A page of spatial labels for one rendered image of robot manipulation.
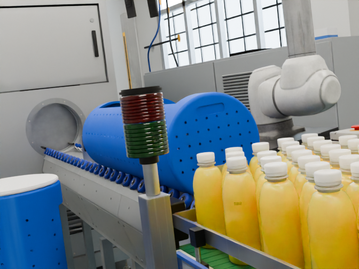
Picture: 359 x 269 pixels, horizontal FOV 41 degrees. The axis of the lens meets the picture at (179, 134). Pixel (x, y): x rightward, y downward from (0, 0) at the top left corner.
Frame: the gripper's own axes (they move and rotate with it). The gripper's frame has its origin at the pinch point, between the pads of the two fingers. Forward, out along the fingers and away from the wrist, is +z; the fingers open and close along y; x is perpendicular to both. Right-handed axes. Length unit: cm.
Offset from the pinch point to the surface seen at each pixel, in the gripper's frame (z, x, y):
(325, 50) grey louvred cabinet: 27, -25, 146
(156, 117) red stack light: 24, -49, -81
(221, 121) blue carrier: 35, -33, -24
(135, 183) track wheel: 54, 6, -15
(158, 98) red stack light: 22, -50, -80
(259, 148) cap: 40, -47, -37
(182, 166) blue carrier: 43, -25, -35
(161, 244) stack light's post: 43, -47, -83
